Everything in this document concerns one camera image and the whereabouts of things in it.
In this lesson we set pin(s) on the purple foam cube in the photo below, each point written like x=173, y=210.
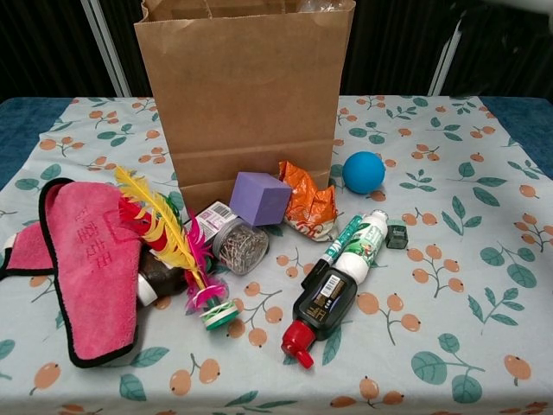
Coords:
x=259, y=199

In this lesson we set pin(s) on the blue rubber ball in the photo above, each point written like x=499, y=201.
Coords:
x=363, y=172

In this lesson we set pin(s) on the clear jar of paper clips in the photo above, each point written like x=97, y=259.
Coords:
x=239, y=250

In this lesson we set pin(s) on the brown paper bag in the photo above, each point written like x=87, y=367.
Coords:
x=242, y=108

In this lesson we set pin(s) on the orange crumpled snack wrapper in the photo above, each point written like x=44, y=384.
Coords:
x=309, y=203

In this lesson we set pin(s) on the green white marker pen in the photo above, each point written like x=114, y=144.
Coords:
x=341, y=240

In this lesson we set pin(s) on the white bottle green print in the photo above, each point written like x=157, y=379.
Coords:
x=363, y=246

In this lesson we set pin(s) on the black ink bottle red cap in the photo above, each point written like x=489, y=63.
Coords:
x=324, y=302

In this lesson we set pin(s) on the colourful feather shuttlecock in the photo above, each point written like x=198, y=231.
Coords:
x=177, y=246

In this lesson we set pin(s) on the brown bottle white cap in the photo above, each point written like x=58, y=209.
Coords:
x=166, y=279

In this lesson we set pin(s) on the pink towel black trim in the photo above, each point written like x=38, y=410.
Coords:
x=95, y=281

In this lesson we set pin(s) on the floral print tablecloth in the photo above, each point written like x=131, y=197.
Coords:
x=432, y=328

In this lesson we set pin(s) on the black partition panel white frame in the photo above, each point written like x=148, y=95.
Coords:
x=127, y=52
x=43, y=43
x=527, y=52
x=389, y=43

